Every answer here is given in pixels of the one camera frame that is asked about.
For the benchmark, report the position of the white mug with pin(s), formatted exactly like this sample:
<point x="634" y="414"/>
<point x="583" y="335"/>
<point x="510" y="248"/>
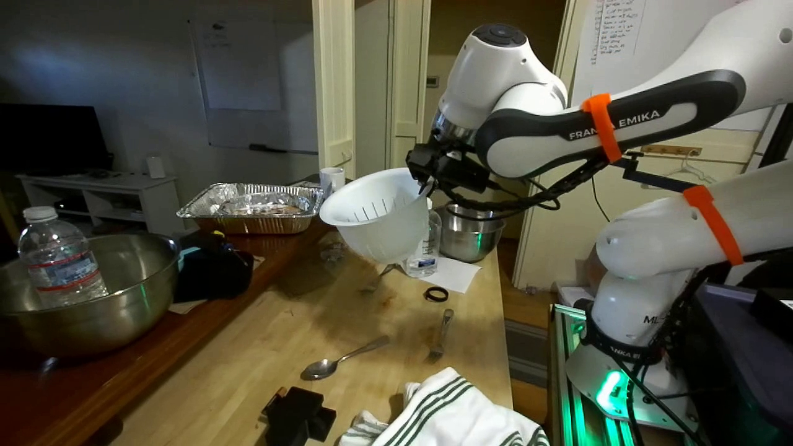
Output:
<point x="331" y="179"/>

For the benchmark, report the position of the white towel with green stripes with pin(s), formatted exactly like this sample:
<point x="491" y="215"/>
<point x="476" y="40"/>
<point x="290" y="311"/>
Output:
<point x="452" y="409"/>

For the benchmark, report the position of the white clothes hanger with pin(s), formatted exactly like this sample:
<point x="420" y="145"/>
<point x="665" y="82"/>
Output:
<point x="687" y="170"/>

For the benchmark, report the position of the black television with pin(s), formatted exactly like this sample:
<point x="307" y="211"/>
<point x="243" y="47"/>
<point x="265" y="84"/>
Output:
<point x="49" y="139"/>

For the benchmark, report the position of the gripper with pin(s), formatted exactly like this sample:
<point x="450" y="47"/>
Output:
<point x="461" y="173"/>

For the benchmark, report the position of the white paper sheet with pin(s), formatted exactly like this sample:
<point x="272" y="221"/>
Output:
<point x="455" y="275"/>

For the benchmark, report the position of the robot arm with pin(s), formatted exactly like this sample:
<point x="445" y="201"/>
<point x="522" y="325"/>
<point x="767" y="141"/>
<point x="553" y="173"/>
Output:
<point x="650" y="118"/>

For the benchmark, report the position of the printed paper list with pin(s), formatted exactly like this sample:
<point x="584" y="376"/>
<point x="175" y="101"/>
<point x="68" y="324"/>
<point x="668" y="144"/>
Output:
<point x="616" y="31"/>

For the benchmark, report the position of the clear plastic water bottle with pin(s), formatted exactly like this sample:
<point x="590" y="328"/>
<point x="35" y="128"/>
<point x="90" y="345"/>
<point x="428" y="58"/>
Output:
<point x="59" y="260"/>

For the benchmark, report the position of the steel fork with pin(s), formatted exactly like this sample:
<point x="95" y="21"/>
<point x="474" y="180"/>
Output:
<point x="441" y="334"/>

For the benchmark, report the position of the white low shelf unit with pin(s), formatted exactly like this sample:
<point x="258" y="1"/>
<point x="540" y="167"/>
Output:
<point x="142" y="192"/>

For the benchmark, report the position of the steel utensil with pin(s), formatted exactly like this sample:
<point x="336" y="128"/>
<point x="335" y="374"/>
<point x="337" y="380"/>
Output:
<point x="379" y="279"/>

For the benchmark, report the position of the small steel bowl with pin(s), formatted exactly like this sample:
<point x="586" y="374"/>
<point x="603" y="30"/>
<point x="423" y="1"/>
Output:
<point x="471" y="238"/>

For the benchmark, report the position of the wooden hook rack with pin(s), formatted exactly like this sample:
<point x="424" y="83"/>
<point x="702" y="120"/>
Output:
<point x="672" y="150"/>

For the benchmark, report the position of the white plastic colander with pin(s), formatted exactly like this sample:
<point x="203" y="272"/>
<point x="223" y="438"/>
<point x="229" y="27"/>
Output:
<point x="378" y="217"/>

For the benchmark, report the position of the aluminium foil tray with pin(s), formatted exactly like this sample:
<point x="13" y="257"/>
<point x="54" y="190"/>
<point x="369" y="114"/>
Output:
<point x="254" y="204"/>

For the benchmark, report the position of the whiteboard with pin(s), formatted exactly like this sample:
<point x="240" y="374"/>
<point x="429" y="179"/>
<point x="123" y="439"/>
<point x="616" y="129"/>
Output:
<point x="248" y="74"/>

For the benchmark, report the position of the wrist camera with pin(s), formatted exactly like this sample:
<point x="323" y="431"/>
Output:
<point x="420" y="161"/>

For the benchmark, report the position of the black blocky object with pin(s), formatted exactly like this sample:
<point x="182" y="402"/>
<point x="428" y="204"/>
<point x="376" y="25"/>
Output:
<point x="297" y="415"/>

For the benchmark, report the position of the small clear pump bottle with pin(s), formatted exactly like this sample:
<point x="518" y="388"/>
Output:
<point x="427" y="251"/>

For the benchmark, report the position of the large steel mixing bowl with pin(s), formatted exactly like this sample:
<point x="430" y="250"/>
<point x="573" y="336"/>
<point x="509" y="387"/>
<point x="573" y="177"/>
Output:
<point x="130" y="291"/>

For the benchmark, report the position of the dark grey box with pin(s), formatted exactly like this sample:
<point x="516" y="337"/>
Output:
<point x="743" y="359"/>

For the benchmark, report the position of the wall thermostat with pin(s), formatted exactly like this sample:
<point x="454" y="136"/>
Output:
<point x="432" y="81"/>

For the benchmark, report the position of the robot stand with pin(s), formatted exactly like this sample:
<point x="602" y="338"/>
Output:
<point x="567" y="384"/>

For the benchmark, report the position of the small white device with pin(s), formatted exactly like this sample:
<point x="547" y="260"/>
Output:
<point x="155" y="167"/>

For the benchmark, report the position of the steel spoon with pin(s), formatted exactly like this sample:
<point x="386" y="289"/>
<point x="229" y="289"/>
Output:
<point x="319" y="368"/>

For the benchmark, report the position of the black pouch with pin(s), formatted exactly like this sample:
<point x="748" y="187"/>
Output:
<point x="210" y="269"/>

